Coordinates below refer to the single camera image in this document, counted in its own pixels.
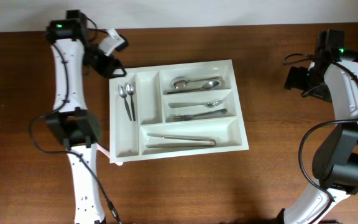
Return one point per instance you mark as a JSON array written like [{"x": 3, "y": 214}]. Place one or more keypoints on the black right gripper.
[{"x": 295, "y": 79}]

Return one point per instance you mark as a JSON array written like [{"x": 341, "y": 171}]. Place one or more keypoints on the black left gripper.
[{"x": 109, "y": 67}]

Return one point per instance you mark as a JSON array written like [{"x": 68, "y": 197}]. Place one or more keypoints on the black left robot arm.
[{"x": 71, "y": 123}]

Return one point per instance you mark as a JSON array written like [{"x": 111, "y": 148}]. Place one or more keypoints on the small teaspoon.
[
  {"x": 130, "y": 91},
  {"x": 123, "y": 95}
]

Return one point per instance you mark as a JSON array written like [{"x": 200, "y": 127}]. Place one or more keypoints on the white plastic cutlery tray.
[{"x": 128, "y": 139}]

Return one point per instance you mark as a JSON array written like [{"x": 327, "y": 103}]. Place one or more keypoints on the steel tablespoon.
[
  {"x": 179, "y": 83},
  {"x": 212, "y": 85}
]

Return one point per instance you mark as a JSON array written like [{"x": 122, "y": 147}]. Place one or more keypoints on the steel fork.
[
  {"x": 208, "y": 104},
  {"x": 188, "y": 117}
]

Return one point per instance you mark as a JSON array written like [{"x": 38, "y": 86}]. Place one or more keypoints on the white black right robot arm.
[{"x": 333, "y": 77}]

